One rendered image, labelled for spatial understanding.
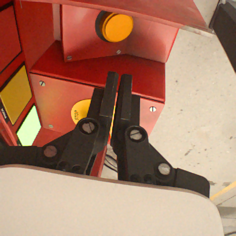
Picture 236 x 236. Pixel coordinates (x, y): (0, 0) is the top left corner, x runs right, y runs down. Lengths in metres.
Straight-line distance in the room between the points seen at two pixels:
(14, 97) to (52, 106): 0.06
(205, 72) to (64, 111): 0.99
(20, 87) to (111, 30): 0.11
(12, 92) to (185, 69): 1.01
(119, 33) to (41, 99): 0.12
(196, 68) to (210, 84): 0.15
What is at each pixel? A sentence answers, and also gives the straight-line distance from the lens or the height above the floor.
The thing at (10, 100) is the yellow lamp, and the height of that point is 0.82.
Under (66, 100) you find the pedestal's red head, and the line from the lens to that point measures 0.23.
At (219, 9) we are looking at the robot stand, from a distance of 0.97.
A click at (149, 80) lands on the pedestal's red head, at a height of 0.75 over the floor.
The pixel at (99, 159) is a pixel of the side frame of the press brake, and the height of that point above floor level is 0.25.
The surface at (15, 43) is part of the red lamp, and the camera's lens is 0.19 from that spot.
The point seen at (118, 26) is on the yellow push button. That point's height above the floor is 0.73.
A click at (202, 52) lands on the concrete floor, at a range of 1.07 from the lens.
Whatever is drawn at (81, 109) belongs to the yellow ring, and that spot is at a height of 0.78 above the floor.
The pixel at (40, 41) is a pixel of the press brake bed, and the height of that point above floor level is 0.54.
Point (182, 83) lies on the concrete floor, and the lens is 1.17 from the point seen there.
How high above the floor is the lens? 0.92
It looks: 40 degrees down
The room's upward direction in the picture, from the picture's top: 166 degrees counter-clockwise
